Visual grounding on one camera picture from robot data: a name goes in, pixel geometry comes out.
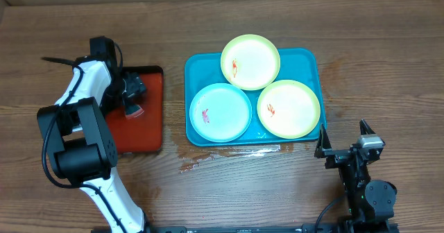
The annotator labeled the red black-rimmed tray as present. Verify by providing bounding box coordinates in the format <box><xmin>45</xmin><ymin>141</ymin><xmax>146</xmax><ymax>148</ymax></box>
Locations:
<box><xmin>105</xmin><ymin>66</ymin><xmax>164</xmax><ymax>154</ymax></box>

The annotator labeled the yellow-green plate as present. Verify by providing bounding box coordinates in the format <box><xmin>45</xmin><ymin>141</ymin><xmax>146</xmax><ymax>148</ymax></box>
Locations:
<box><xmin>221</xmin><ymin>34</ymin><xmax>280</xmax><ymax>91</ymax></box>
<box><xmin>257</xmin><ymin>80</ymin><xmax>321</xmax><ymax>139</ymax></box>

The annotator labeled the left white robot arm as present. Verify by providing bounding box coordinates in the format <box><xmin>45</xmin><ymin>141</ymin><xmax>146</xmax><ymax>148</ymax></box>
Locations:
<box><xmin>37</xmin><ymin>36</ymin><xmax>149</xmax><ymax>232</ymax></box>

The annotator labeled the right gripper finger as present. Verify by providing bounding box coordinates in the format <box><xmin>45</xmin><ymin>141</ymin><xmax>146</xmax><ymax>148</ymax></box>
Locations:
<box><xmin>359</xmin><ymin>119</ymin><xmax>375</xmax><ymax>135</ymax></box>
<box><xmin>314</xmin><ymin>123</ymin><xmax>332</xmax><ymax>155</ymax></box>

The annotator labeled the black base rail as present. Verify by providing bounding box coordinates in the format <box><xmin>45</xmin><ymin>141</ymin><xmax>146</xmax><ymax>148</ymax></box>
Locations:
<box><xmin>90</xmin><ymin>223</ymin><xmax>400</xmax><ymax>233</ymax></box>

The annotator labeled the light blue plate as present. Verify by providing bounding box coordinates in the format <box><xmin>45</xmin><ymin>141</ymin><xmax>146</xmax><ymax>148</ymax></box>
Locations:
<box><xmin>188</xmin><ymin>83</ymin><xmax>253</xmax><ymax>143</ymax></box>

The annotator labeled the teal plastic tray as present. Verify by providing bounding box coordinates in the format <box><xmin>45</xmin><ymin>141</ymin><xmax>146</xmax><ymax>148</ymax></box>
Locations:
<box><xmin>184</xmin><ymin>48</ymin><xmax>327</xmax><ymax>147</ymax></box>

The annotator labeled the pink and black sponge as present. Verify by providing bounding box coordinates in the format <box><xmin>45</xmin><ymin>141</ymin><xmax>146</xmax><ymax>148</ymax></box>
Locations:
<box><xmin>123</xmin><ymin>99</ymin><xmax>144</xmax><ymax>119</ymax></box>

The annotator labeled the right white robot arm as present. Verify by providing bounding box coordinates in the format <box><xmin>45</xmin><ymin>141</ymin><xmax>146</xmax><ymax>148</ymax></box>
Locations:
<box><xmin>314</xmin><ymin>119</ymin><xmax>399</xmax><ymax>232</ymax></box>

